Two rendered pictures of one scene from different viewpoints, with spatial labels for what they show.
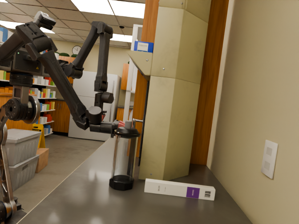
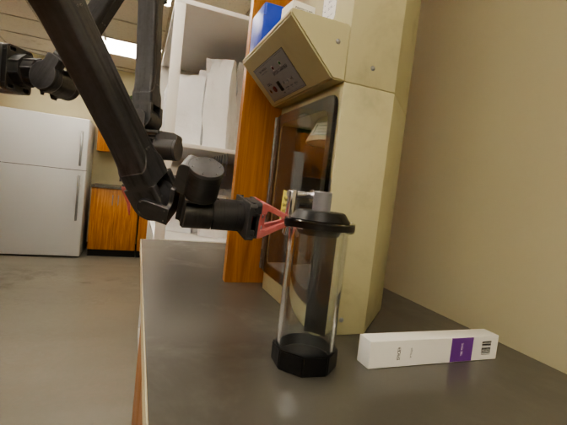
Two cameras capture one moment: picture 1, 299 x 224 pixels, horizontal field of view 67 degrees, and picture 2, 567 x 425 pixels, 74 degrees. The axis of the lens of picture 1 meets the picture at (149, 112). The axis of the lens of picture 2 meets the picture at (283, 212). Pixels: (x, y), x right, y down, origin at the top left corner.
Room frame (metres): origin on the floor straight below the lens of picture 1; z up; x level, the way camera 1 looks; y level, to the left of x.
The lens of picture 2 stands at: (0.39, 0.35, 1.21)
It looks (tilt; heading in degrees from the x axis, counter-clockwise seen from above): 4 degrees down; 338
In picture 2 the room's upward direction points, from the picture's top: 6 degrees clockwise
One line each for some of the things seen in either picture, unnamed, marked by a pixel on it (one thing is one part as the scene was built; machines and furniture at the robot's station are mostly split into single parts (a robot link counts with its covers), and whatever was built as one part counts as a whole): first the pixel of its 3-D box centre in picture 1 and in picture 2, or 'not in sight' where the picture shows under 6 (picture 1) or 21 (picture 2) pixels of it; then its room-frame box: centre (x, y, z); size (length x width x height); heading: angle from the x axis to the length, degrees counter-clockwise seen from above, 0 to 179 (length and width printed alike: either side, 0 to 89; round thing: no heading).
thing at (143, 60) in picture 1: (140, 67); (285, 68); (1.16, 0.07, 1.46); 0.32 x 0.11 x 0.10; 0
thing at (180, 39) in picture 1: (173, 98); (352, 145); (1.16, -0.11, 1.33); 0.32 x 0.25 x 0.77; 0
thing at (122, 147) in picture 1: (124, 157); (311, 287); (0.90, 0.08, 1.06); 0.11 x 0.11 x 0.21
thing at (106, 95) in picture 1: (105, 93); (159, 137); (1.44, 0.30, 1.31); 0.11 x 0.09 x 0.12; 60
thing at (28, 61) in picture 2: (65, 68); (27, 71); (1.65, 0.64, 1.45); 0.09 x 0.08 x 0.12; 150
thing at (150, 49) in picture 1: (143, 52); (277, 35); (1.24, 0.07, 1.56); 0.10 x 0.10 x 0.09; 0
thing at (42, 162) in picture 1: (34, 159); not in sight; (3.44, 1.71, 0.14); 0.41 x 0.32 x 0.28; 6
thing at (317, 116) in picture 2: (144, 121); (293, 197); (1.16, 0.02, 1.19); 0.30 x 0.01 x 0.40; 0
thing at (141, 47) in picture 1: (142, 50); (296, 23); (1.12, 0.07, 1.54); 0.05 x 0.05 x 0.06; 5
